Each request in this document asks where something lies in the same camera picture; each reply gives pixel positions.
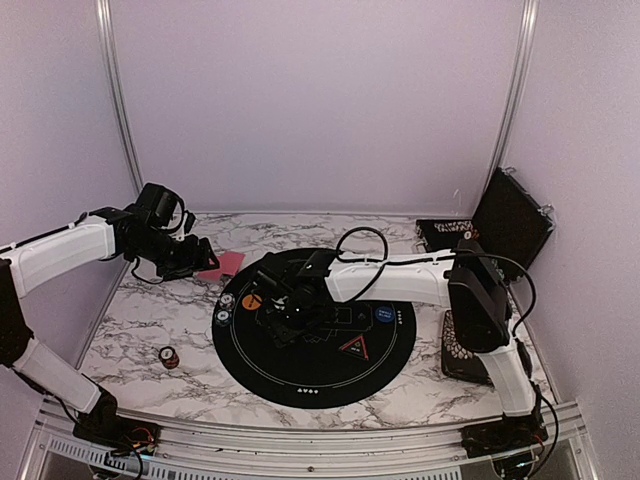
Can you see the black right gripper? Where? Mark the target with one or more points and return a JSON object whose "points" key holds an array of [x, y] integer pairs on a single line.
{"points": [[281, 335]]}

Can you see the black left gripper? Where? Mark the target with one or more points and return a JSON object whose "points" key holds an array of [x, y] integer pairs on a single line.
{"points": [[195, 258]]}

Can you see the orange big blind button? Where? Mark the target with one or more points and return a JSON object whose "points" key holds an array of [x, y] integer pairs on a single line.
{"points": [[251, 302]]}

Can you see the grey chip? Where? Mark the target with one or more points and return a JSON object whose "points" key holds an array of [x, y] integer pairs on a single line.
{"points": [[227, 301]]}

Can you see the green chip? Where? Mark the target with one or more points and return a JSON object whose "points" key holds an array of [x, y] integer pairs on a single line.
{"points": [[222, 318]]}

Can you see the red triangle all-in marker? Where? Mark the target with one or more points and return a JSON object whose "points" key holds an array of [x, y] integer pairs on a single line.
{"points": [[356, 348]]}

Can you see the blue small blind button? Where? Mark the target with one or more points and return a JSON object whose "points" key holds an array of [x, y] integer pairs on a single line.
{"points": [[385, 315]]}

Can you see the red poker chip stack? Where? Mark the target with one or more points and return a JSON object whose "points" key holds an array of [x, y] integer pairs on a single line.
{"points": [[168, 357]]}

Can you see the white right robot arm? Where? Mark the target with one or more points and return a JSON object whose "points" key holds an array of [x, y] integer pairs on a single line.
{"points": [[462, 280]]}

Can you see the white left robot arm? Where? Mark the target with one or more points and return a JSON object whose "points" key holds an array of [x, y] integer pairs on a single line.
{"points": [[35, 267]]}

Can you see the red playing card deck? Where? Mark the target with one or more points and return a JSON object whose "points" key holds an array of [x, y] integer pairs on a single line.
{"points": [[230, 263]]}

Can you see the round black poker mat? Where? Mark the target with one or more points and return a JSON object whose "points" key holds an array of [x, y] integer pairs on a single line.
{"points": [[312, 373]]}

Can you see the floral patterned pouch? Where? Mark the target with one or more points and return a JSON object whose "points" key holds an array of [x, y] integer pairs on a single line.
{"points": [[457, 362]]}

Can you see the black poker chip case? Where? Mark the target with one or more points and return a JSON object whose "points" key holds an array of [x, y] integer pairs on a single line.
{"points": [[507, 222]]}

